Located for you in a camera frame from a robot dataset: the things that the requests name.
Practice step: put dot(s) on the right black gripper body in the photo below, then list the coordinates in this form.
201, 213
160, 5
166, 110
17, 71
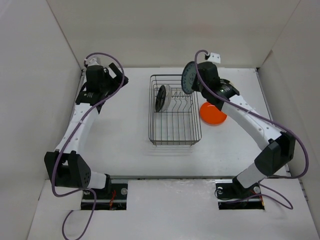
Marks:
198, 87

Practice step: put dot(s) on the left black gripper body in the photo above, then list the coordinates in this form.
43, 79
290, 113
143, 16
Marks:
109, 83

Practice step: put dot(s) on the blue patterned plate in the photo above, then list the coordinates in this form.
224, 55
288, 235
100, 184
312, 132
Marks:
189, 78

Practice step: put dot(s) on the clear glass plate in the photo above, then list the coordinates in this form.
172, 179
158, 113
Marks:
168, 97

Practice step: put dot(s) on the black plate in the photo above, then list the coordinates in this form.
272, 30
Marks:
160, 98

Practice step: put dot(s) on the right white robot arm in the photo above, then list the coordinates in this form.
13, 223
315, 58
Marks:
277, 144

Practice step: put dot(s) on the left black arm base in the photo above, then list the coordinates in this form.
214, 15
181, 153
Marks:
114, 199

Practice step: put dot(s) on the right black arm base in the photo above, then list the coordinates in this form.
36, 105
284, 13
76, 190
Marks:
232, 196

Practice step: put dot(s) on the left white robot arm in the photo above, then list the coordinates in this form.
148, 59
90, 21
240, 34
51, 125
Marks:
65, 165

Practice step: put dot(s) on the cream plate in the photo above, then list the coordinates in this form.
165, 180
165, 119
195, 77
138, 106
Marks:
225, 81

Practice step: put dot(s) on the orange plate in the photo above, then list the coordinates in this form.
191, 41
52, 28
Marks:
211, 115

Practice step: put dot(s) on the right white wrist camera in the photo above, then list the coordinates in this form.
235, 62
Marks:
213, 57

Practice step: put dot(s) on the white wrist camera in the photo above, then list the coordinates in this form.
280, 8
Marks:
92, 61
213, 57

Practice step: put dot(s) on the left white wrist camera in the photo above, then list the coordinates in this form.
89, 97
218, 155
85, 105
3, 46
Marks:
92, 61

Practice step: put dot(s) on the grey wire dish rack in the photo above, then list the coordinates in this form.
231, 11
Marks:
180, 124

